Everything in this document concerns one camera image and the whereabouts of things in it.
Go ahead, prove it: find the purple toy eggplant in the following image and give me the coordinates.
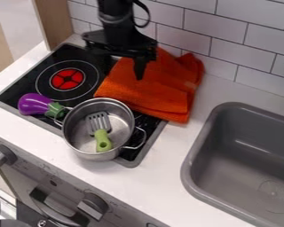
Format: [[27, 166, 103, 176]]
[[16, 92, 69, 119]]

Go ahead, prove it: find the green handled grey spatula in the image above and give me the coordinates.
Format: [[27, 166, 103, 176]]
[[84, 111, 114, 153]]

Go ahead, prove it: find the toy sink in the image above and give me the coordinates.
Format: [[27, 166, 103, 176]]
[[179, 101, 284, 227]]

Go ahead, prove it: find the toy stove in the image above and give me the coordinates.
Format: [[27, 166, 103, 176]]
[[0, 42, 170, 168]]

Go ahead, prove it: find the orange cloth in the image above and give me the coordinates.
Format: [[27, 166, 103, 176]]
[[93, 47, 207, 124]]

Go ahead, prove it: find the silver pot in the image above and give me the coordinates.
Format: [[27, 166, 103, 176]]
[[51, 97, 148, 162]]

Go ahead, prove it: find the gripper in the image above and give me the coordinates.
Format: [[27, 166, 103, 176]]
[[80, 27, 159, 82]]

